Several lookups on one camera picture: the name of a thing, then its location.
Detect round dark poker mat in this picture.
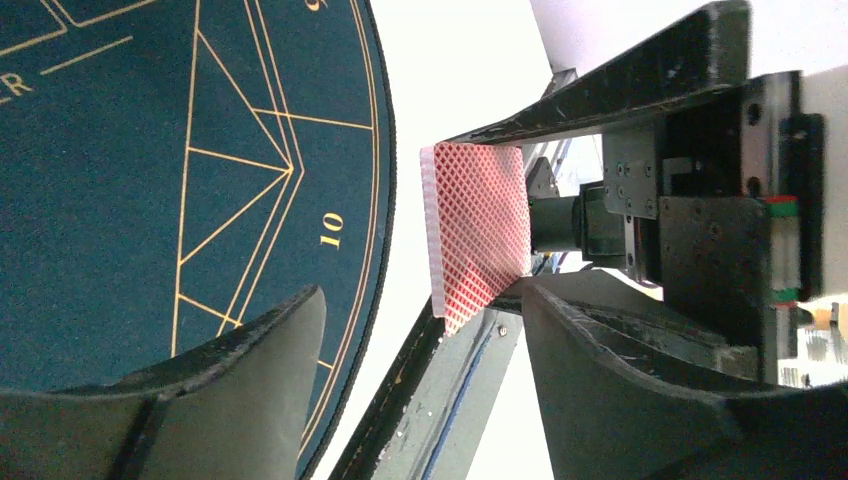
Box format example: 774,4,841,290
1,1,396,479

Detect red playing card deck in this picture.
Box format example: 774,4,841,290
420,142,531,336

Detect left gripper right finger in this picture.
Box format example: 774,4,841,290
522,286,847,479

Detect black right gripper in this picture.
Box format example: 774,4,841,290
454,1,822,381

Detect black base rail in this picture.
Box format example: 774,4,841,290
327,66,578,480

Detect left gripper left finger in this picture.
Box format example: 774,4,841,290
1,285,326,479

